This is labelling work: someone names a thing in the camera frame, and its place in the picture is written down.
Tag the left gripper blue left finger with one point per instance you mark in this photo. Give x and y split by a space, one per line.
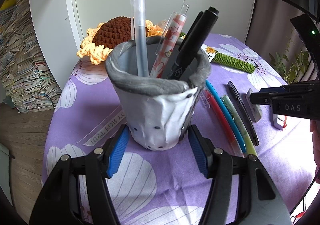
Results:
116 149

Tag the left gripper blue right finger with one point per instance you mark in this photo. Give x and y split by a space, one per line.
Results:
201 150

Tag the blue pen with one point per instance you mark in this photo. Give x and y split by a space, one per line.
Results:
228 117

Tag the red gel pen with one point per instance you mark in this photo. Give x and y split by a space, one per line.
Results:
223 123

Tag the white eraser block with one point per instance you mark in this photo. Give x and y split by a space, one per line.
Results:
255 108

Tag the light green pen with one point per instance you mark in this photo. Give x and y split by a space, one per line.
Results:
240 125

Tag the black pen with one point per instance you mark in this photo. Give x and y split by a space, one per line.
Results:
246 118

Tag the grey white pen holder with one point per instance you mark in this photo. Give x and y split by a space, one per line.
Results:
158 111

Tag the black marker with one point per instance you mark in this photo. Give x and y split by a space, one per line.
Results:
192 42

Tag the pink patterned pen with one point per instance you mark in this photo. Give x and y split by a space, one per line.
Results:
168 40

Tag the translucent frosted pen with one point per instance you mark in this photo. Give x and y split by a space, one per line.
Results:
139 36

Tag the person's right hand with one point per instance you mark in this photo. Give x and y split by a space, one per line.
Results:
316 146

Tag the green potted vine plant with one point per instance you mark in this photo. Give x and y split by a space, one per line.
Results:
291 64

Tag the purple floral tablecloth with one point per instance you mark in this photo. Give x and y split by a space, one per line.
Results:
159 182

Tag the sunflower gift tag card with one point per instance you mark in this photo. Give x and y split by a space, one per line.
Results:
210 52

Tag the crochet sunflower with green stem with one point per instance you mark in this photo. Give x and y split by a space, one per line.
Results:
101 40

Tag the stack of old books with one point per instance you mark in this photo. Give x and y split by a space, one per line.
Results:
26 78

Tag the white bookshelf cabinet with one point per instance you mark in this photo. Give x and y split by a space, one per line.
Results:
61 25

